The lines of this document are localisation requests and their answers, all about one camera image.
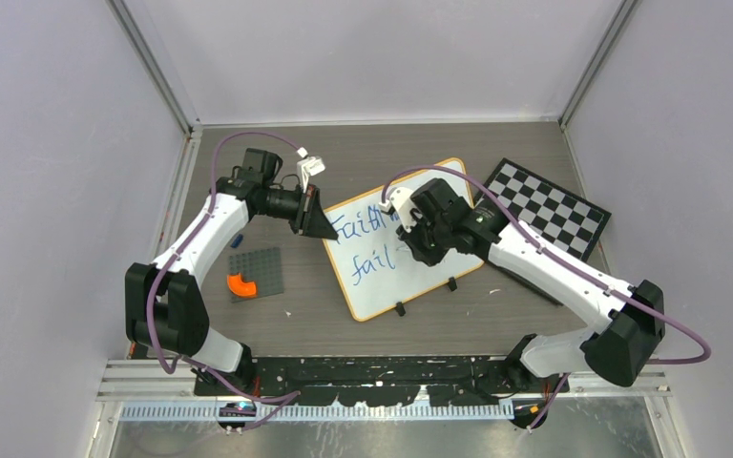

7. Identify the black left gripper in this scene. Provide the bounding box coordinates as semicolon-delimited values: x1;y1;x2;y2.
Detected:
259;183;339;240

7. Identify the yellow framed whiteboard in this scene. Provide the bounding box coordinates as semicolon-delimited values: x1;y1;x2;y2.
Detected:
324;187;484;322

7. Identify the blue marker cap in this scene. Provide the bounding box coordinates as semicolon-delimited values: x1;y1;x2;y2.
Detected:
230;234;243;248

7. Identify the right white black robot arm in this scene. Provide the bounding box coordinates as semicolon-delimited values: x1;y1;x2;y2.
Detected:
381;178;664;392

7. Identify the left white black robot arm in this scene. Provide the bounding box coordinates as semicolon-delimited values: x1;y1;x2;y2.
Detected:
124;148;338;395

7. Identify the grey lego baseplate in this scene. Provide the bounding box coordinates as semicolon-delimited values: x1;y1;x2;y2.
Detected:
227;247;284;302

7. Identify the orange curved block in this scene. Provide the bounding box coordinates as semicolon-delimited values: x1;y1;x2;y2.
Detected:
226;273;258;299

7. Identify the black white chessboard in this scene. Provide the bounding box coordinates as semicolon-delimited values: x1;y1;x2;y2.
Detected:
484;158;612;262

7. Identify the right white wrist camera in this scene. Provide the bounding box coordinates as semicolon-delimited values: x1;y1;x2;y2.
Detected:
378;187;416;233

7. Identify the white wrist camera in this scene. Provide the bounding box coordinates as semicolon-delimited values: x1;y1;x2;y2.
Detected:
296;147;325;193
378;187;416;233

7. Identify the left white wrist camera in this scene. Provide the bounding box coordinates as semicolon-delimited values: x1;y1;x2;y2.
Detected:
296;147;325;193

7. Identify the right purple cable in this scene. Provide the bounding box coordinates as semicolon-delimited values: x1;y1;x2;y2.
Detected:
380;165;713;431

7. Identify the purple cable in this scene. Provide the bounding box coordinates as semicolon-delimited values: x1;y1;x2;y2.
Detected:
380;165;713;431
145;131;309;433

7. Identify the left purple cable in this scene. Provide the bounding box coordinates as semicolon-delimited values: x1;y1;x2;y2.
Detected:
145;131;309;433

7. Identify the aluminium frame rail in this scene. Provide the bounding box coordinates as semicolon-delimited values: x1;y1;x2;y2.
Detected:
94;353;675;425

